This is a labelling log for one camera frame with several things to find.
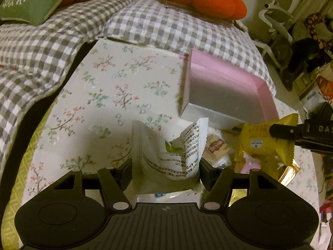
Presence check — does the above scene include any white green snack packet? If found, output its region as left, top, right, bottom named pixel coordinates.
left=131, top=117, right=209, bottom=195

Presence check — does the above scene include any grey checkered blanket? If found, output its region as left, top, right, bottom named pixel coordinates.
left=1, top=0, right=276, bottom=166

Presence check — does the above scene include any floral tablecloth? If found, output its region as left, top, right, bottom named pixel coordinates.
left=20, top=38, right=320, bottom=249

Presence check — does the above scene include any white office chair base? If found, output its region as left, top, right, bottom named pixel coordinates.
left=253, top=0, right=293, bottom=70

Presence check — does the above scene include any yellow snack packet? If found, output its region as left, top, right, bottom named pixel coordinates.
left=235, top=114, right=299, bottom=166

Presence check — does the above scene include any pink silver cardboard box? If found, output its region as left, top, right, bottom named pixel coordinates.
left=179, top=49, right=279, bottom=129

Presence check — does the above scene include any pink snack packet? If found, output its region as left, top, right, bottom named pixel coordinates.
left=241, top=153, right=261, bottom=174

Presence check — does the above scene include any clear wrapped brown pastry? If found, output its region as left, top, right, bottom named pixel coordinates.
left=203, top=135, right=234, bottom=168

